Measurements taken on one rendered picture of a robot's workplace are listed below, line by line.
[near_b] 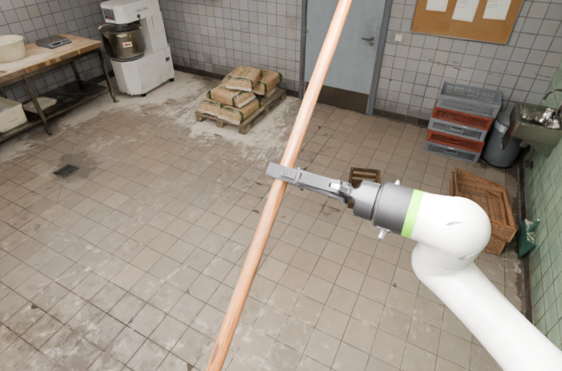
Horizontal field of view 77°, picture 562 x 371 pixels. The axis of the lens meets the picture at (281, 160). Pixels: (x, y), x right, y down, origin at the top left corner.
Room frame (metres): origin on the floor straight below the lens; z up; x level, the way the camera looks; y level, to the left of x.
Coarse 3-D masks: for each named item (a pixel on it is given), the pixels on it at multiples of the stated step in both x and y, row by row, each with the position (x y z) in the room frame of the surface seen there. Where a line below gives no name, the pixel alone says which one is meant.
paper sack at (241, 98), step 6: (222, 84) 4.43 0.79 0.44; (210, 90) 4.28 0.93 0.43; (216, 90) 4.25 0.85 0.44; (222, 90) 4.24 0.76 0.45; (240, 90) 4.23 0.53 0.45; (210, 96) 4.27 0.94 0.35; (216, 96) 4.21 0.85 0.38; (222, 96) 4.14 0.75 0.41; (228, 96) 4.10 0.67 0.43; (234, 96) 4.07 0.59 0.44; (240, 96) 4.10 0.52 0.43; (246, 96) 4.15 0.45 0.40; (252, 96) 4.23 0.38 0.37; (222, 102) 4.14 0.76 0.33; (228, 102) 4.09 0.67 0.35; (234, 102) 4.03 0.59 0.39; (240, 102) 4.04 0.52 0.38; (246, 102) 4.11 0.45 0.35
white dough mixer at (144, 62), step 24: (120, 0) 5.32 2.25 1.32; (144, 0) 5.36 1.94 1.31; (120, 24) 5.14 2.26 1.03; (144, 24) 5.35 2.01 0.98; (120, 48) 4.87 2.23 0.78; (144, 48) 5.12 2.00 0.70; (168, 48) 5.56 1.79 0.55; (120, 72) 4.91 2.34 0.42; (144, 72) 5.04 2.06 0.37; (168, 72) 5.47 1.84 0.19; (144, 96) 4.97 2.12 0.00
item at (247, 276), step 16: (352, 0) 0.89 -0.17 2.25; (336, 16) 0.85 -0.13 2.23; (336, 32) 0.82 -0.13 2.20; (320, 64) 0.76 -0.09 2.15; (320, 80) 0.74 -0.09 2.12; (304, 96) 0.72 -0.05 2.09; (304, 112) 0.68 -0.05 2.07; (304, 128) 0.66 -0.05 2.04; (288, 144) 0.64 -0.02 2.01; (288, 160) 0.61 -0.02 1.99; (272, 192) 0.56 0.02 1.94; (272, 208) 0.54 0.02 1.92; (272, 224) 0.52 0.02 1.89; (256, 240) 0.49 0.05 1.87; (256, 256) 0.47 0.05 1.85; (240, 288) 0.42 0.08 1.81; (240, 304) 0.40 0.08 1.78; (224, 320) 0.38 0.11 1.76; (224, 336) 0.36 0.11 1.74; (224, 352) 0.34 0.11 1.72; (208, 368) 0.31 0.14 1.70
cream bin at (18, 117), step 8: (0, 96) 4.02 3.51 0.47; (0, 104) 3.97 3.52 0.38; (8, 104) 3.96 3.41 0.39; (16, 104) 3.88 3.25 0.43; (0, 112) 3.74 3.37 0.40; (8, 112) 3.67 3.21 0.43; (16, 112) 3.75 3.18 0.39; (0, 120) 3.57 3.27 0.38; (8, 120) 3.65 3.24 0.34; (16, 120) 3.71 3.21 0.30; (24, 120) 3.79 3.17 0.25; (0, 128) 3.55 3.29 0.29; (8, 128) 3.61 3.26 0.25
